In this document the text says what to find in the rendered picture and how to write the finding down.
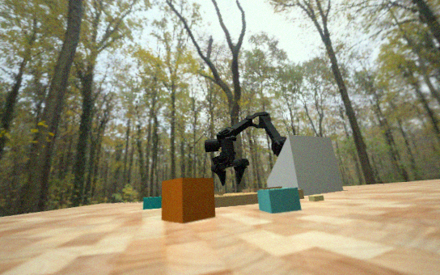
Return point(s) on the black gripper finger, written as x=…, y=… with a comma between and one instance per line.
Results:
x=239, y=173
x=221, y=176

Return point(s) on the teal square block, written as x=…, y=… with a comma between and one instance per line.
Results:
x=279, y=200

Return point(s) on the cyan cube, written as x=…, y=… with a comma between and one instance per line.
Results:
x=151, y=202

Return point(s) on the orange-brown block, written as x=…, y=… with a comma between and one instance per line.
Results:
x=187, y=199

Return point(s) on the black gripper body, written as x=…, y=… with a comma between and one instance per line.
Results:
x=233, y=162

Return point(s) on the yellow cube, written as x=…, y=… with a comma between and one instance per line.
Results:
x=316, y=198

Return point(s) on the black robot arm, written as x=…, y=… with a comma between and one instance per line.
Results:
x=226, y=136

